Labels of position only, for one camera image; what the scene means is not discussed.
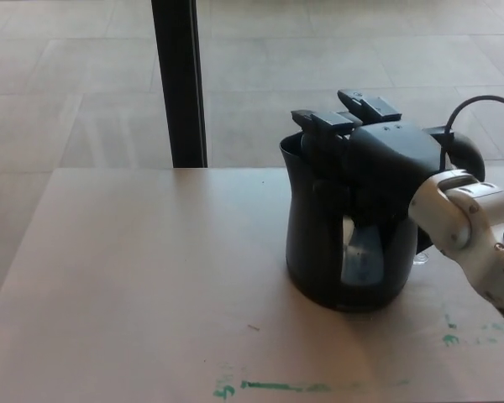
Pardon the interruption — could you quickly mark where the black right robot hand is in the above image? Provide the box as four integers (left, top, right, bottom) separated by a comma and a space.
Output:
291, 88, 451, 233

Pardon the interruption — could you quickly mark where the black vertical post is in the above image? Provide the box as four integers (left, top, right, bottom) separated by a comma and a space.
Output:
150, 0, 208, 170

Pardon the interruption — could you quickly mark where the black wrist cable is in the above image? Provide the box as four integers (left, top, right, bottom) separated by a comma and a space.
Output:
437, 96, 504, 172

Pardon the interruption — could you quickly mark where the black electric kettle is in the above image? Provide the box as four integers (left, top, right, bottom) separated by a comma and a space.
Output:
278, 123, 486, 314

